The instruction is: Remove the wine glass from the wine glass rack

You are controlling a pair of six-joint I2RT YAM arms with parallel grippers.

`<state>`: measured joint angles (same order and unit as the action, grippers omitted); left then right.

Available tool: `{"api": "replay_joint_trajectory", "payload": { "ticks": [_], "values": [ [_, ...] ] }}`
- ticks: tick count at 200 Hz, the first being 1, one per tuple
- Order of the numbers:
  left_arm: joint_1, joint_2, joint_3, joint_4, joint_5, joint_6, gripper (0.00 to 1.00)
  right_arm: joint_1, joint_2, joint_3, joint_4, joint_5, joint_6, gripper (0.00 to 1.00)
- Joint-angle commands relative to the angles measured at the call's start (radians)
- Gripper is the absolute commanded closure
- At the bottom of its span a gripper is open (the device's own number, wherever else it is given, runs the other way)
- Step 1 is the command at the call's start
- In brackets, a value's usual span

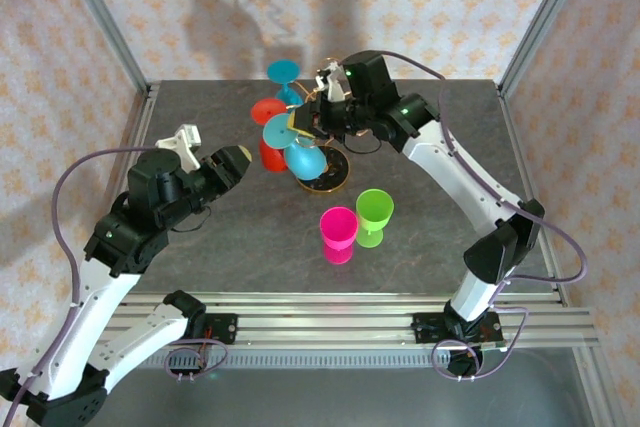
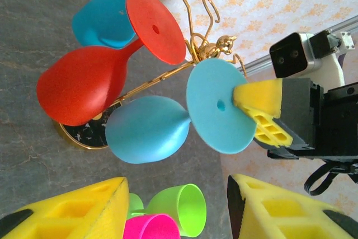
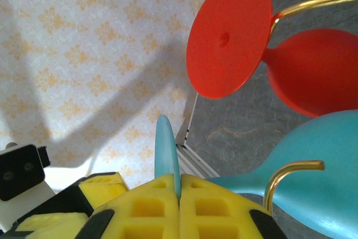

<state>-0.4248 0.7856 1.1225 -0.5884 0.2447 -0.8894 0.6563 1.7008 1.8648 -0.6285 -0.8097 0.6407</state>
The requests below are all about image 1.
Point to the red wine glass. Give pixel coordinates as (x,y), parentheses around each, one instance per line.
(267,111)

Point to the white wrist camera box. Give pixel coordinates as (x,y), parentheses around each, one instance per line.
(187,136)
(334,89)

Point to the black adapter box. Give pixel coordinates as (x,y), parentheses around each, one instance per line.
(462,363)

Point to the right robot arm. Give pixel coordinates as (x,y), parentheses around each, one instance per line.
(465,172)

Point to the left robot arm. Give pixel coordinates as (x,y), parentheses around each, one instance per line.
(95,312)

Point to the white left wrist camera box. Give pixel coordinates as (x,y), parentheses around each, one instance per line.
(187,136)

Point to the green circuit board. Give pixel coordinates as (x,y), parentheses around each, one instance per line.
(495,345)

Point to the aluminium frame post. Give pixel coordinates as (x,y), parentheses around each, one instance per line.
(104,17)
(545,17)

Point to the aluminium frame leg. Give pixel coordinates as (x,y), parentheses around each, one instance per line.
(592,392)

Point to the pink wine glass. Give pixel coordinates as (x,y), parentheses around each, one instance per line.
(339,227)

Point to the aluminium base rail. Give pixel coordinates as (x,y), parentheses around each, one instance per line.
(325,322)

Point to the light blue wine glass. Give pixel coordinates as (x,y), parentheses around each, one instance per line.
(305,162)

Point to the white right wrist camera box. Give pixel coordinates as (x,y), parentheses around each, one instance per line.
(334,89)

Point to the green wine glass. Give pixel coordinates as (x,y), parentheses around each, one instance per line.
(374,209)

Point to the turquoise wine glass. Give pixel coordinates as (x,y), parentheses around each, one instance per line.
(283,71)

